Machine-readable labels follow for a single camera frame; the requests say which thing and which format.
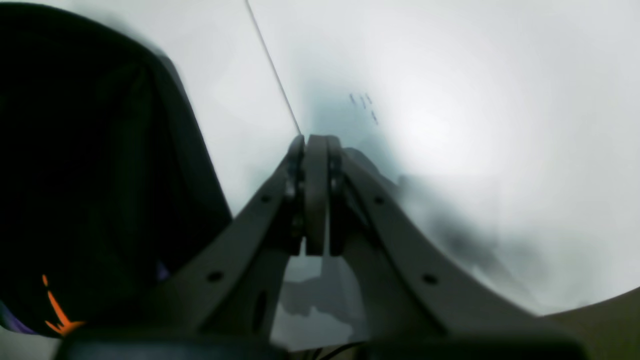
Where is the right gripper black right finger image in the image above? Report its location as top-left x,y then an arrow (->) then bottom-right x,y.
327,136 -> 586,360

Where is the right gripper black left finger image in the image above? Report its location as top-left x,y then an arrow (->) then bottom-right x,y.
55,136 -> 305,360

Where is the black T-shirt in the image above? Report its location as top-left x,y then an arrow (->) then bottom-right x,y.
0,2 -> 233,338

